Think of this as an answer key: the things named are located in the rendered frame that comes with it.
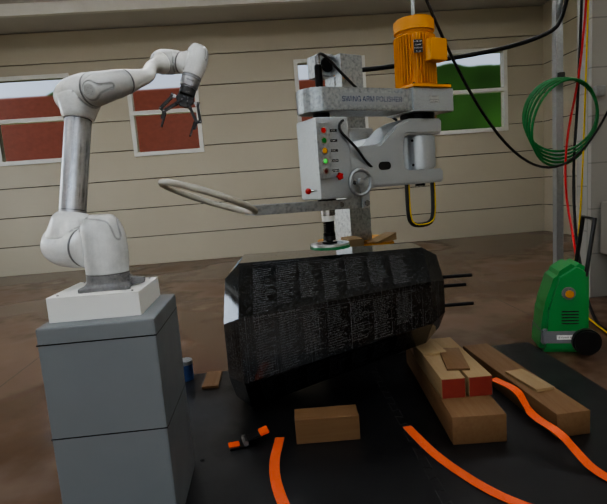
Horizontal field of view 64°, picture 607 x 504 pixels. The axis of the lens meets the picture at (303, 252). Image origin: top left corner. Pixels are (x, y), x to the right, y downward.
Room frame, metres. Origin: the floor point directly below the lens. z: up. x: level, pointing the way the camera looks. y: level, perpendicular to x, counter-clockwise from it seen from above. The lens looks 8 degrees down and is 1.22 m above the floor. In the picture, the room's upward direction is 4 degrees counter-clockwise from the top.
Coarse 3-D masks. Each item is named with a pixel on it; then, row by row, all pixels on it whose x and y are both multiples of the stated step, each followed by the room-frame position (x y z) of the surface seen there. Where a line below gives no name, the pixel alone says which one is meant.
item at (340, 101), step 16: (304, 96) 2.58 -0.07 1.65; (320, 96) 2.56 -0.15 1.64; (336, 96) 2.59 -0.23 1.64; (352, 96) 2.64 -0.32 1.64; (368, 96) 2.69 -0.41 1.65; (384, 96) 2.73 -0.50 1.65; (400, 96) 2.78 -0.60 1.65; (416, 96) 2.82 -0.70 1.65; (432, 96) 2.87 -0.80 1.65; (448, 96) 2.93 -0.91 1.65; (304, 112) 2.59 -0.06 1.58; (320, 112) 2.62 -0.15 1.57; (336, 112) 2.67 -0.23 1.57; (352, 112) 2.71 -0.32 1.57; (368, 112) 2.76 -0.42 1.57; (384, 112) 2.81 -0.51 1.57; (400, 112) 2.87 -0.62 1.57; (416, 112) 2.87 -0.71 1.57; (432, 112) 2.91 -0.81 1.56
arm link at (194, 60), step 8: (192, 48) 2.39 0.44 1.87; (200, 48) 2.39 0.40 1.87; (176, 56) 2.41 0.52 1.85; (184, 56) 2.39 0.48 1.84; (192, 56) 2.38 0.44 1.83; (200, 56) 2.38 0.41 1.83; (176, 64) 2.41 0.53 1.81; (184, 64) 2.38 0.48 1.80; (192, 64) 2.37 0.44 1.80; (200, 64) 2.38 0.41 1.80; (192, 72) 2.37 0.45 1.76; (200, 72) 2.39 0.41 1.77
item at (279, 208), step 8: (336, 200) 2.63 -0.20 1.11; (344, 200) 2.66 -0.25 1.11; (352, 200) 2.68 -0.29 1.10; (360, 200) 2.70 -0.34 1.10; (368, 200) 2.69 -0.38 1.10; (264, 208) 2.44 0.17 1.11; (272, 208) 2.46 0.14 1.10; (280, 208) 2.48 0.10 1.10; (288, 208) 2.50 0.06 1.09; (296, 208) 2.52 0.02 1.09; (304, 208) 2.54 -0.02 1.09; (312, 208) 2.56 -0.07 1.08; (320, 208) 2.59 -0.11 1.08; (328, 208) 2.61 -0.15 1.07; (336, 208) 2.63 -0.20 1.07; (344, 208) 2.66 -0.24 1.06
